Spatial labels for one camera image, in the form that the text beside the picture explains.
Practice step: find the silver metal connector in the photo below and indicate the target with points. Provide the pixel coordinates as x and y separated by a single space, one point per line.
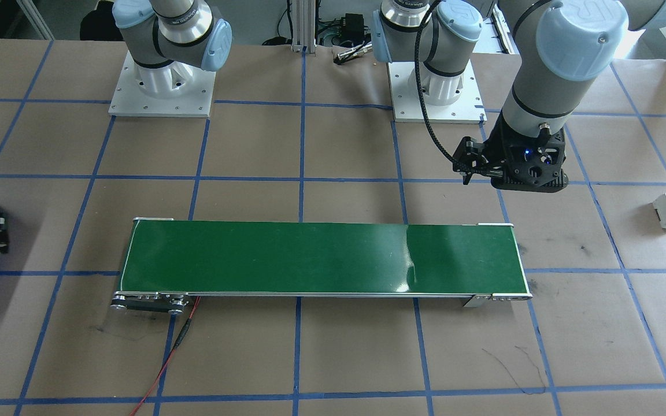
356 53

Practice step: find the black power supply box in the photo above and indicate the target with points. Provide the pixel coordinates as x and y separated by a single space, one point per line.
353 26

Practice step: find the green conveyor belt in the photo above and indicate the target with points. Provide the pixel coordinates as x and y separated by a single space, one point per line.
310 257

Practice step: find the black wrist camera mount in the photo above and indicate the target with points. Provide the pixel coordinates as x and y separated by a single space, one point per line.
474 162

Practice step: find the white square base plate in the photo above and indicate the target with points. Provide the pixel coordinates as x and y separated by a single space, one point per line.
130 104
466 112

